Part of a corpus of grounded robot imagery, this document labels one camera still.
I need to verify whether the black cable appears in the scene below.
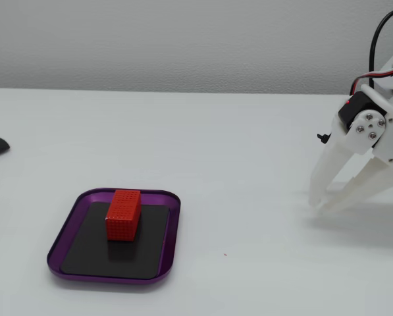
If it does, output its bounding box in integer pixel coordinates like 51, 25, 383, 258
371, 9, 393, 90

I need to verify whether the red dotted cube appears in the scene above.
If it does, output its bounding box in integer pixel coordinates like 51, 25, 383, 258
105, 189, 142, 242

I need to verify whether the purple metal tray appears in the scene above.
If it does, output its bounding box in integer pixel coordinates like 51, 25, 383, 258
46, 187, 182, 284

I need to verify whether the black tray mat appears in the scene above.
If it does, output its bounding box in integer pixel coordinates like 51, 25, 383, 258
60, 201, 170, 277

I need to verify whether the red white black servo wire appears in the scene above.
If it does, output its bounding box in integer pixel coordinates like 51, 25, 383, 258
350, 63, 393, 97

